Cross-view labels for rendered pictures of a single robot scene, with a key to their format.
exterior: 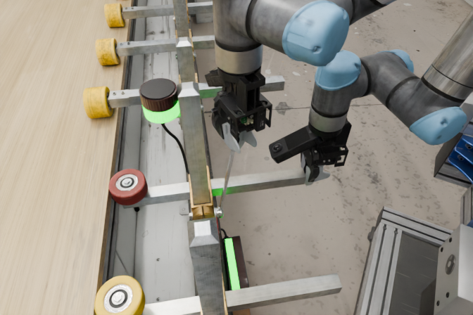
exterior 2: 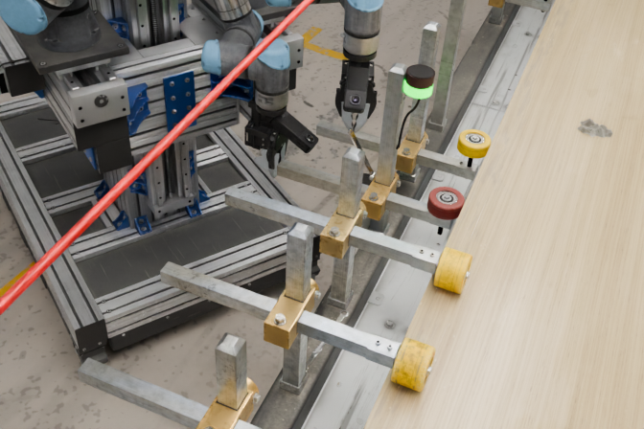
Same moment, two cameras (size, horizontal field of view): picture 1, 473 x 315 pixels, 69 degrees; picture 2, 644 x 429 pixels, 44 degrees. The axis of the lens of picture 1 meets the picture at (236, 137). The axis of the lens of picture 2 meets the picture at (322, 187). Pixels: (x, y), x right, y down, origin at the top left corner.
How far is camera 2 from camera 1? 1.98 m
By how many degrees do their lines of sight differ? 91
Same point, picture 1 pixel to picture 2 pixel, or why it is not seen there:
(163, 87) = (416, 70)
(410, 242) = (99, 290)
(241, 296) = not seen: hidden behind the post
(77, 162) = (489, 238)
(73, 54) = not seen: outside the picture
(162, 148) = (361, 394)
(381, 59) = (234, 44)
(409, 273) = (140, 273)
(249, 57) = not seen: hidden behind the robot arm
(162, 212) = (402, 308)
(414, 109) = (258, 26)
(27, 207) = (540, 218)
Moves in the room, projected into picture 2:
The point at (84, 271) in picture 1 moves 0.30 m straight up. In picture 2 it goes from (494, 160) to (521, 50)
